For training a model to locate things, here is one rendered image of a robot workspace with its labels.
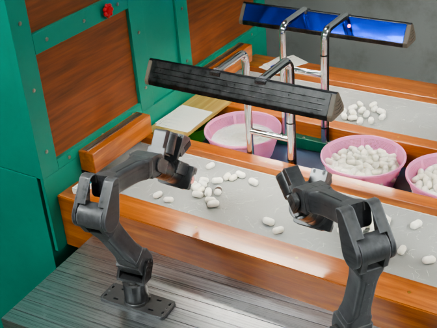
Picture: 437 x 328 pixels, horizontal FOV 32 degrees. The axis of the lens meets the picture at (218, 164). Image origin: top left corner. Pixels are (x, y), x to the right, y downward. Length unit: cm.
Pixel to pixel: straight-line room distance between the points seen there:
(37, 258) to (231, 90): 87
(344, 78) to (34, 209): 128
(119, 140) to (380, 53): 179
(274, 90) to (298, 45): 193
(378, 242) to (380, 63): 243
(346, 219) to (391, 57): 241
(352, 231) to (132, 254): 63
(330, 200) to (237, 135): 107
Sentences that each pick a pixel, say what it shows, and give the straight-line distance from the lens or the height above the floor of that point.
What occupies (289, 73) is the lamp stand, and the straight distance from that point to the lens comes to 230.
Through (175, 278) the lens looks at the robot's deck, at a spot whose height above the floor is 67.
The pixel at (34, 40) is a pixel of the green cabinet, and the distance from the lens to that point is 223.
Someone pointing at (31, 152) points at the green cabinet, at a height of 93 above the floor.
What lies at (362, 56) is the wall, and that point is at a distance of 395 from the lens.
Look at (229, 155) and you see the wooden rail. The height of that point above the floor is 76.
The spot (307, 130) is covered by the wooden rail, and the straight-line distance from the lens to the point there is 269.
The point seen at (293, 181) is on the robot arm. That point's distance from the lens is 182.
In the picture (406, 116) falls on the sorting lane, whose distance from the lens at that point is 278.
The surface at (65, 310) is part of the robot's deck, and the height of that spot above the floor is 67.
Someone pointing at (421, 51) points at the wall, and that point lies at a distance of 385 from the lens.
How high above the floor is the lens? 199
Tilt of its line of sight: 30 degrees down
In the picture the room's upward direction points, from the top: 5 degrees counter-clockwise
